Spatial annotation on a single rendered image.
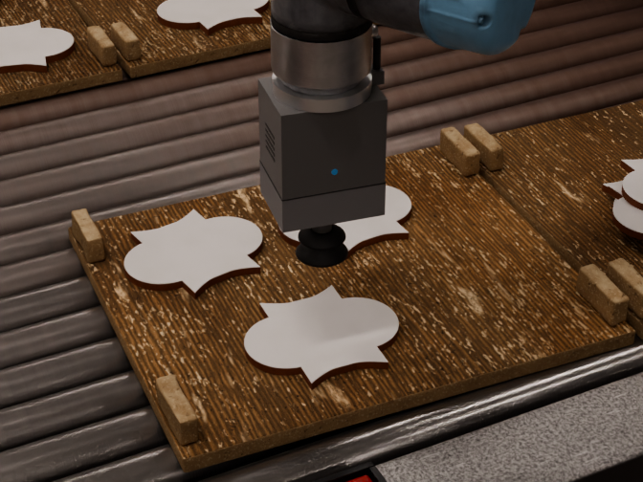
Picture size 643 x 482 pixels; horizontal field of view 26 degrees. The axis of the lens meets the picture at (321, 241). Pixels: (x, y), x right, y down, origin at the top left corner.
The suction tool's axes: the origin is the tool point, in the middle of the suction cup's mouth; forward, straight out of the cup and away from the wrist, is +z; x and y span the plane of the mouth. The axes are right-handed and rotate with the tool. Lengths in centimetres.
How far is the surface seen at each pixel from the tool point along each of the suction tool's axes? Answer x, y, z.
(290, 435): 10.0, 5.8, 9.7
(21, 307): -15.0, 23.7, 10.9
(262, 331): -1.6, 4.8, 8.2
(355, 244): -11.5, -7.0, 8.2
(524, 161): -21.7, -28.9, 9.0
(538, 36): -51, -44, 11
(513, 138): -26.4, -29.8, 9.1
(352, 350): 3.2, -1.6, 8.2
